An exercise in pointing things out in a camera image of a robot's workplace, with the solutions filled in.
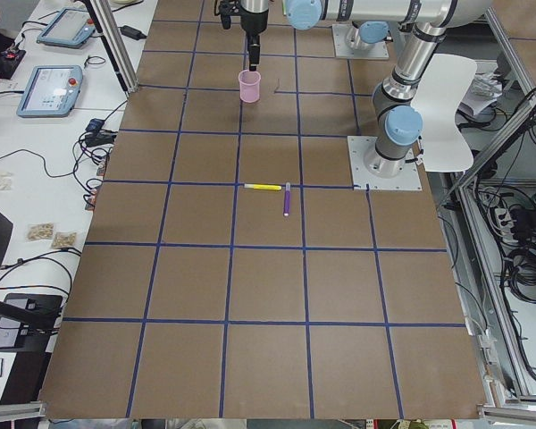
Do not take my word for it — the black power adapter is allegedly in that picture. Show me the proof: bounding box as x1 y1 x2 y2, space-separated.
119 25 147 40

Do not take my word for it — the pink mesh cup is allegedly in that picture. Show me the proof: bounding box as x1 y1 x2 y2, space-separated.
238 70 262 103

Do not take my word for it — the black monitor stand base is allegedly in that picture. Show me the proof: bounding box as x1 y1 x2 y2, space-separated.
0 293 63 352

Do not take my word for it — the snack packet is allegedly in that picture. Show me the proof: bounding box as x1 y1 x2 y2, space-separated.
51 231 79 249
26 223 55 241

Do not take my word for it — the snack packet right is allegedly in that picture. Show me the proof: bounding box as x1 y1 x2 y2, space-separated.
51 231 79 249

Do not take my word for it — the near teach pendant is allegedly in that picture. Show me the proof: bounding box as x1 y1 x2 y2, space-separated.
16 65 83 118

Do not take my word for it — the teach pendant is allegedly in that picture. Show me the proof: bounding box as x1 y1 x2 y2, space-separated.
37 8 96 49
16 65 83 118

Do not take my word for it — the white chair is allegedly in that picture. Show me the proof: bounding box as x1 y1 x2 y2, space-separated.
411 54 477 172

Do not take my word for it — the far teach pendant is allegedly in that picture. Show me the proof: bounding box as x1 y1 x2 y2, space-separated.
37 8 96 49

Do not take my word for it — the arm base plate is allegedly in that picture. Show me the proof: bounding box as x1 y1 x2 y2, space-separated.
348 136 422 191
332 21 389 60

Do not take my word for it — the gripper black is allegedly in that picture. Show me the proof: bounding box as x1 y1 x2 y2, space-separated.
217 0 269 72

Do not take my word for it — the yellow pen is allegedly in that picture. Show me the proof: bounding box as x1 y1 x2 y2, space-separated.
244 183 282 191

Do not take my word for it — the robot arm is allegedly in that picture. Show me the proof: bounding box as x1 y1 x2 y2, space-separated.
285 1 491 178
214 1 389 72

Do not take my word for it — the snack packet left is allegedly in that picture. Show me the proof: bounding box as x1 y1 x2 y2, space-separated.
26 223 55 241

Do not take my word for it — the aluminium frame post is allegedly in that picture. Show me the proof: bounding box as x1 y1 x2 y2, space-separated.
82 0 138 94

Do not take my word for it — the purple pen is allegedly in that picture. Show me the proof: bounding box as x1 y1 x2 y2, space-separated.
283 182 291 217

